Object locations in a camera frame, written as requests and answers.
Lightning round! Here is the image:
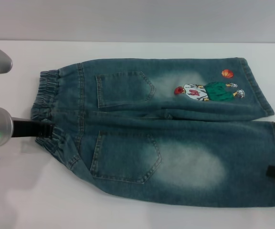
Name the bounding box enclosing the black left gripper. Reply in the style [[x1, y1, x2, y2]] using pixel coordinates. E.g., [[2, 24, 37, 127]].
[[11, 116, 56, 139]]

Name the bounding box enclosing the blue denim shorts cartoon print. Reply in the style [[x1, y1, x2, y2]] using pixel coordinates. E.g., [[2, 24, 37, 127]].
[[31, 56, 275, 207]]

